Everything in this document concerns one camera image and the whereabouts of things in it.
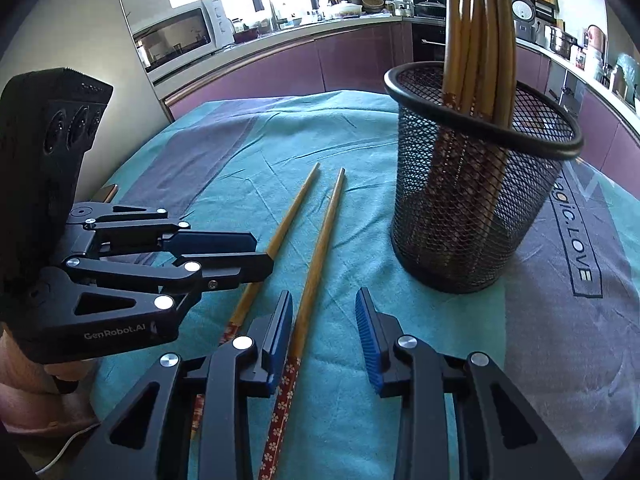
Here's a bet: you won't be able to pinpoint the floral-handled bamboo chopstick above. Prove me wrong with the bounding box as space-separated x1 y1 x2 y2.
191 162 321 438
257 167 347 480

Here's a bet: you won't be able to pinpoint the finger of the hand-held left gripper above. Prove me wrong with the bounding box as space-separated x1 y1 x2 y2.
62 253 275 322
67 202 257 257

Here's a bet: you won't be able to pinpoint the person's left hand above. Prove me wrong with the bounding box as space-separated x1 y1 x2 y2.
0 332 95 396

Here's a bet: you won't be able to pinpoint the purple kitchen cabinets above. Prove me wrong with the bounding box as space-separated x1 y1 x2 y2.
165 21 640 177

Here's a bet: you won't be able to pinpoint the teal and grey tablecloth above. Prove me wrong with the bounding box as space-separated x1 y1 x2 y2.
92 89 640 480

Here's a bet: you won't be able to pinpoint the white microwave oven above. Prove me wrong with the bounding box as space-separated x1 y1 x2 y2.
131 0 236 74

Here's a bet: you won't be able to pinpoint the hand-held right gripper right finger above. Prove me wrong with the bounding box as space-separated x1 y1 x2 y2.
355 287 608 480

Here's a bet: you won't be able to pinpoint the bunch of bamboo chopsticks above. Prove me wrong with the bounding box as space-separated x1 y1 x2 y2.
432 0 518 281

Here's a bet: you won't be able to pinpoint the stainless steel pot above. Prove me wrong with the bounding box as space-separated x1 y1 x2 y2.
544 24 577 59

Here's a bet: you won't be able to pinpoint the silver rice cooker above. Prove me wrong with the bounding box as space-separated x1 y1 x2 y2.
510 0 544 44

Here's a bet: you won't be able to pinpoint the white cable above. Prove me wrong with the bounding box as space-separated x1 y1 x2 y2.
42 419 102 474

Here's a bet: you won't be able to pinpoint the person's left forearm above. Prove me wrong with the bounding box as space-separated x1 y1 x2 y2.
0 385 101 436

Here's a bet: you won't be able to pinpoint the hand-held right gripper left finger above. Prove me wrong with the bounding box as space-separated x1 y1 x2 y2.
67 290 294 480

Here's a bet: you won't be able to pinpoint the black built-in oven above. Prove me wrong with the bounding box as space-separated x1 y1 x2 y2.
411 0 449 64

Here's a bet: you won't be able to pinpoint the black mesh utensil holder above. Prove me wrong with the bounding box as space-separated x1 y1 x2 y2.
384 62 585 295

